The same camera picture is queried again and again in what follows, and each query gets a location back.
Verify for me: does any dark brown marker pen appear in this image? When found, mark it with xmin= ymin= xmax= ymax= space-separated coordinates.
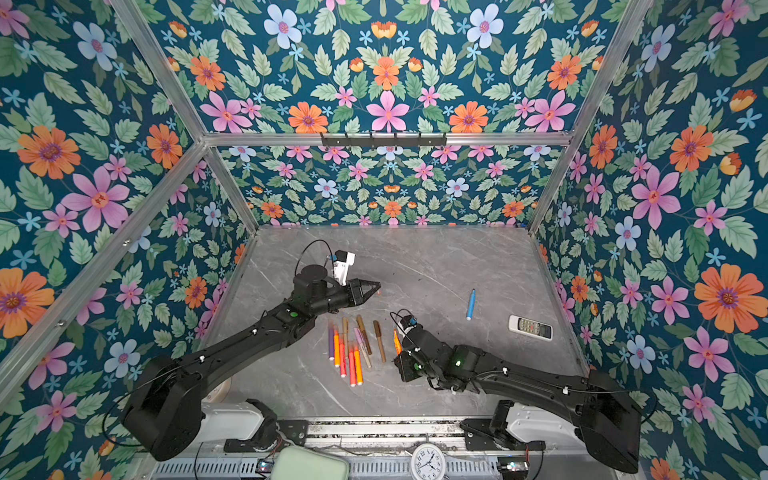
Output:
xmin=373 ymin=320 xmax=387 ymax=364

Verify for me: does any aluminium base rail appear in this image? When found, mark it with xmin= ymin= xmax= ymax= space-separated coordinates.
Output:
xmin=143 ymin=415 xmax=631 ymax=451

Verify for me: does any yellow orange marker pen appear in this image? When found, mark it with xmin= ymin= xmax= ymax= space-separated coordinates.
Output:
xmin=353 ymin=343 xmax=364 ymax=386

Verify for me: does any white analog clock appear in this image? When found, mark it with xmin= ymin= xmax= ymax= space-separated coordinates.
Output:
xmin=410 ymin=443 xmax=447 ymax=480

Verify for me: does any red orange marker pen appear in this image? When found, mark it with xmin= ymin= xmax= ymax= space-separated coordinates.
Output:
xmin=348 ymin=346 xmax=357 ymax=387

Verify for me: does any pale green box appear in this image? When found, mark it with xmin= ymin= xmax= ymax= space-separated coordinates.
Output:
xmin=270 ymin=446 xmax=350 ymax=480

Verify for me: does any blue marker pen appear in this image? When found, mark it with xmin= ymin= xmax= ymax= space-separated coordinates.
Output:
xmin=465 ymin=289 xmax=477 ymax=321

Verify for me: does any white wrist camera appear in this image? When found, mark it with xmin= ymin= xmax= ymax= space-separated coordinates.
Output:
xmin=400 ymin=315 xmax=418 ymax=332
xmin=332 ymin=250 xmax=356 ymax=286

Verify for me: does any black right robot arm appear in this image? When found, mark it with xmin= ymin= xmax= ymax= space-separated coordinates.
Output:
xmin=394 ymin=315 xmax=642 ymax=474

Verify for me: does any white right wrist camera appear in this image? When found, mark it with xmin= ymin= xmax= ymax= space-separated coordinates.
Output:
xmin=400 ymin=315 xmax=418 ymax=332

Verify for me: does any black hook rail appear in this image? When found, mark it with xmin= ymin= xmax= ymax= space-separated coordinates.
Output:
xmin=320 ymin=133 xmax=448 ymax=148

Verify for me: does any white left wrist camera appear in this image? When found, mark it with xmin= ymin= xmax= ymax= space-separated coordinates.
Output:
xmin=332 ymin=250 xmax=356 ymax=286

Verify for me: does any pink lilac marker pen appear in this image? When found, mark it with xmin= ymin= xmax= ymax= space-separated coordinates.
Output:
xmin=354 ymin=327 xmax=372 ymax=369

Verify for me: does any purple marker pen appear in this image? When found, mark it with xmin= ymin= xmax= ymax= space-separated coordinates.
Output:
xmin=328 ymin=322 xmax=336 ymax=363

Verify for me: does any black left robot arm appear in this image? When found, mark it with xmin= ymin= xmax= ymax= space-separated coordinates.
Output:
xmin=121 ymin=264 xmax=381 ymax=461

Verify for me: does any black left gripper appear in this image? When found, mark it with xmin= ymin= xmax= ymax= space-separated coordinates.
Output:
xmin=308 ymin=276 xmax=381 ymax=317

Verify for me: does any white remote control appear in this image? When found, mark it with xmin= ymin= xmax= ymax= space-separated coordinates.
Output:
xmin=508 ymin=315 xmax=553 ymax=341

